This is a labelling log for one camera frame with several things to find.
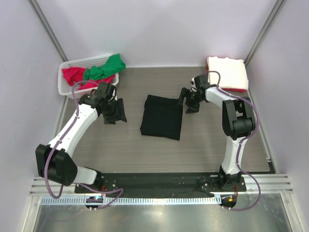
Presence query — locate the right aluminium frame post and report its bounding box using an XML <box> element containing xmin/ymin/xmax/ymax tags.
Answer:
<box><xmin>244</xmin><ymin>0</ymin><xmax>287</xmax><ymax>67</ymax></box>

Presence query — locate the aluminium front rail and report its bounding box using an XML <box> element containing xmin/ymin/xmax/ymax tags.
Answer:
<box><xmin>28</xmin><ymin>174</ymin><xmax>294</xmax><ymax>196</ymax></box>

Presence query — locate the white slotted cable duct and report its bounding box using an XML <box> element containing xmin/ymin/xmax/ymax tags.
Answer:
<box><xmin>41</xmin><ymin>195</ymin><xmax>221</xmax><ymax>206</ymax></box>

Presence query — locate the folded white t shirt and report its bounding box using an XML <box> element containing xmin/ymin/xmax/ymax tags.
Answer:
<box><xmin>208</xmin><ymin>57</ymin><xmax>249</xmax><ymax>90</ymax></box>

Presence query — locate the green t shirt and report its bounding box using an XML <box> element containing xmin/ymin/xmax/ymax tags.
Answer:
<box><xmin>83</xmin><ymin>54</ymin><xmax>126</xmax><ymax>81</ymax></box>

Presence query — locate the aluminium frame post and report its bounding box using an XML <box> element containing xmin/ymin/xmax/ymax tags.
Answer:
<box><xmin>28</xmin><ymin>0</ymin><xmax>68</xmax><ymax>62</ymax></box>
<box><xmin>244</xmin><ymin>0</ymin><xmax>287</xmax><ymax>67</ymax></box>

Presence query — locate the pink t shirt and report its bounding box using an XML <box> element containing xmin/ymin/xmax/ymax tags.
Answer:
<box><xmin>62</xmin><ymin>66</ymin><xmax>117</xmax><ymax>90</ymax></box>

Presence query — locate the white perforated plastic basket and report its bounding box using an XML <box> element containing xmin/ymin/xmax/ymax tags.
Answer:
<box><xmin>58</xmin><ymin>54</ymin><xmax>126</xmax><ymax>99</ymax></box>

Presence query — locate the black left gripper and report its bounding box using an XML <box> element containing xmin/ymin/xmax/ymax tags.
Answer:
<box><xmin>101</xmin><ymin>98</ymin><xmax>126</xmax><ymax>125</ymax></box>

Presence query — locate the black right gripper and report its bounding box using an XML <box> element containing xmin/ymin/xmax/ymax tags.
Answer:
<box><xmin>175</xmin><ymin>87</ymin><xmax>203</xmax><ymax>114</ymax></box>

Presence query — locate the left aluminium frame post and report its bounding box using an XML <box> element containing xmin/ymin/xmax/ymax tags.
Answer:
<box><xmin>28</xmin><ymin>0</ymin><xmax>68</xmax><ymax>62</ymax></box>

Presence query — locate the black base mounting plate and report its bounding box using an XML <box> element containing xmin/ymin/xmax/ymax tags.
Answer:
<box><xmin>74</xmin><ymin>173</ymin><xmax>247</xmax><ymax>198</ymax></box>

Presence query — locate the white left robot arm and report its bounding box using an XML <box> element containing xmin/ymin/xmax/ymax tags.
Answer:
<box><xmin>35</xmin><ymin>82</ymin><xmax>127</xmax><ymax>193</ymax></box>

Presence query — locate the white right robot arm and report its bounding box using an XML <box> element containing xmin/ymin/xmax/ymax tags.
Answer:
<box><xmin>177</xmin><ymin>75</ymin><xmax>259</xmax><ymax>191</ymax></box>

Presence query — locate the black t shirt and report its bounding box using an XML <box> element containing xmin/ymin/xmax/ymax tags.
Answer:
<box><xmin>140</xmin><ymin>95</ymin><xmax>183</xmax><ymax>141</ymax></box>

